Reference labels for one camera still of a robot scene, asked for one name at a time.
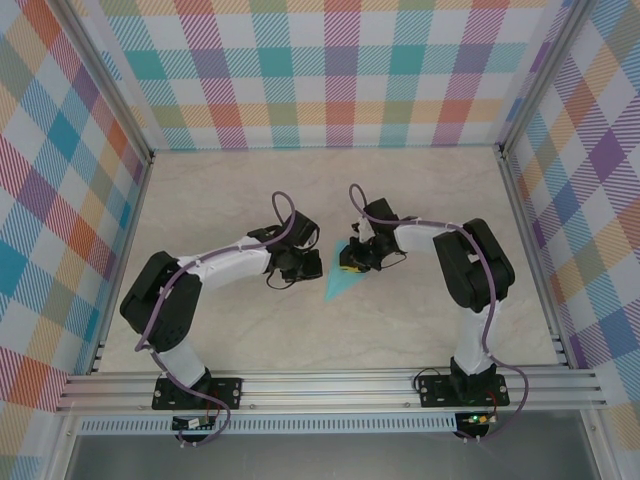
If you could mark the teal square paper sheet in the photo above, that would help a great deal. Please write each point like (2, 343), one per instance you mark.
(335, 285)

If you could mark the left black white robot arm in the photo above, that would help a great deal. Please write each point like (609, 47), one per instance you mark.
(160, 305)

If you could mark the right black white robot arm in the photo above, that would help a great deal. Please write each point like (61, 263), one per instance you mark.
(475, 270)

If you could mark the grey metal panel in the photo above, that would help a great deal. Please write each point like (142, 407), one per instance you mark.
(325, 457)

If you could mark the right circuit board green light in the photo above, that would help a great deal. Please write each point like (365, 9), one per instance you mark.
(477, 419)

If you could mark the left small circuit board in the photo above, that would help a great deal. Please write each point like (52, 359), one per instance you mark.
(182, 424)

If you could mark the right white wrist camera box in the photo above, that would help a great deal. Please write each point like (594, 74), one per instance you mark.
(365, 231)

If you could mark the long aluminium mounting rail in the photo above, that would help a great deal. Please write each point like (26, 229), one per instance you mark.
(325, 387)

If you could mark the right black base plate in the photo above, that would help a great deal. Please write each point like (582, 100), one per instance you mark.
(435, 392)

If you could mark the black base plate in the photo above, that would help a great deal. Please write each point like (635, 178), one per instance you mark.
(225, 390)
(435, 392)

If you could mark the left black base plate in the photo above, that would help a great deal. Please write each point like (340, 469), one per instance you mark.
(225, 390)

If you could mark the right aluminium side rail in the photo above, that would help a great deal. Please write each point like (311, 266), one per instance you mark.
(536, 250)

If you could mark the aluminium side rail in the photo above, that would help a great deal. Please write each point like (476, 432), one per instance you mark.
(129, 230)
(536, 250)

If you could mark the left aluminium side rail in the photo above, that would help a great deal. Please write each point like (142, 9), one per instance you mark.
(129, 230)

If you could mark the right aluminium frame post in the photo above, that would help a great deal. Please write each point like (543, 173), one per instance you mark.
(545, 75)

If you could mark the aluminium frame post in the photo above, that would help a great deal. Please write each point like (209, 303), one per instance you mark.
(105, 75)
(545, 75)

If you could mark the left aluminium frame post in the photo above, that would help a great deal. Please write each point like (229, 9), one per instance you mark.
(105, 75)

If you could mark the right aluminium frame leg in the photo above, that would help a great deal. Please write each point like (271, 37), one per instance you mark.
(597, 445)

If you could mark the aluminium frame leg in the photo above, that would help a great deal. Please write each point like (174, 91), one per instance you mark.
(60, 450)
(597, 445)

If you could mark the left aluminium frame leg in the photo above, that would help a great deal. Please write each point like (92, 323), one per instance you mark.
(60, 450)

